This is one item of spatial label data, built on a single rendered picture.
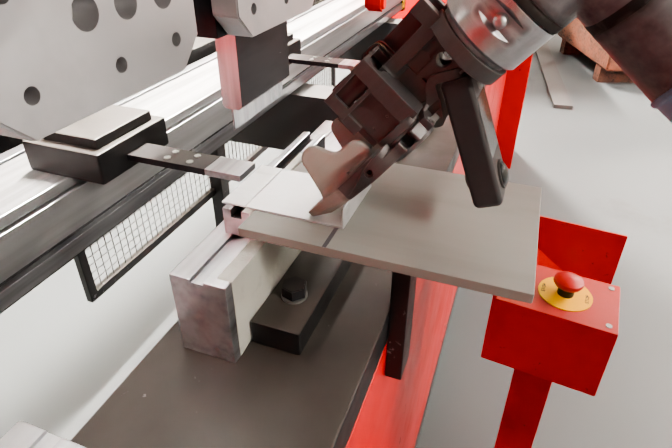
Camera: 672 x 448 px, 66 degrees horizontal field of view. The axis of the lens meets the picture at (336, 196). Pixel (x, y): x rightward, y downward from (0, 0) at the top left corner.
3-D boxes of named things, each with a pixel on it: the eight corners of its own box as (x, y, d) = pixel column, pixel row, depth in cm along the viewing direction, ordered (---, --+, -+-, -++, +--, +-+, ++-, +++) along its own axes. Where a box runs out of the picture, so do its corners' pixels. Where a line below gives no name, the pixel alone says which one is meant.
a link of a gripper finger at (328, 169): (276, 178, 50) (342, 111, 46) (320, 221, 50) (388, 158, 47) (266, 189, 47) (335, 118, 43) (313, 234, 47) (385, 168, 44)
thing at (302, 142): (251, 238, 52) (249, 213, 50) (225, 232, 53) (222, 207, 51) (325, 155, 68) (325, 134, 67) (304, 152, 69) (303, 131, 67)
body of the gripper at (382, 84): (347, 80, 50) (439, -18, 42) (410, 144, 50) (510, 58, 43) (317, 107, 43) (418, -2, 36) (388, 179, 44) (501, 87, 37)
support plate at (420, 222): (531, 304, 41) (534, 294, 40) (238, 236, 49) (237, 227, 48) (540, 195, 55) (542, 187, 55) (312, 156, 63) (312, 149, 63)
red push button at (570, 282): (578, 310, 71) (584, 290, 69) (547, 301, 73) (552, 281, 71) (580, 292, 74) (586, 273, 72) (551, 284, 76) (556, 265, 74)
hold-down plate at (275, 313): (300, 357, 51) (299, 335, 50) (251, 342, 53) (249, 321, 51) (384, 206, 75) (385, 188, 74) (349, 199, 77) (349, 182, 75)
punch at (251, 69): (244, 131, 48) (233, 24, 43) (225, 128, 48) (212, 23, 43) (290, 96, 56) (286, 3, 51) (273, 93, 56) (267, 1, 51)
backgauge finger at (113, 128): (220, 211, 54) (215, 168, 51) (30, 170, 61) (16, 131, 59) (273, 162, 63) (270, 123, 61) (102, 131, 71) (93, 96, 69)
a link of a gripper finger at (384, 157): (342, 175, 48) (409, 111, 45) (355, 188, 49) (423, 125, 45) (332, 192, 44) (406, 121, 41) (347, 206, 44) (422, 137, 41)
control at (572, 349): (594, 397, 72) (632, 299, 63) (480, 357, 79) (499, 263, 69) (602, 308, 88) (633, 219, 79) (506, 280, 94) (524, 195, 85)
